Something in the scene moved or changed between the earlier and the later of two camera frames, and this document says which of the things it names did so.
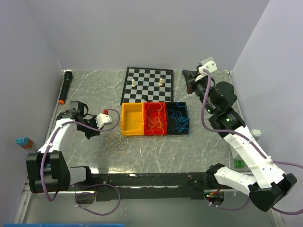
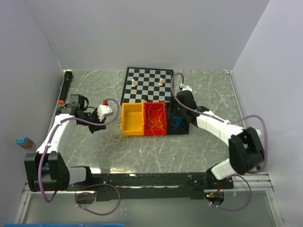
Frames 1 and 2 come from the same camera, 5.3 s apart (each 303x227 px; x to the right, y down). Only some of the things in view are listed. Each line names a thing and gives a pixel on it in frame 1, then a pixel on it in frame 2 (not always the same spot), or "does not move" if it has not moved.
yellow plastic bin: x=132 y=119 does not move
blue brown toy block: x=25 y=142 does not move
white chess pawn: x=161 y=81 does not move
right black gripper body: x=200 y=87 → x=182 y=109
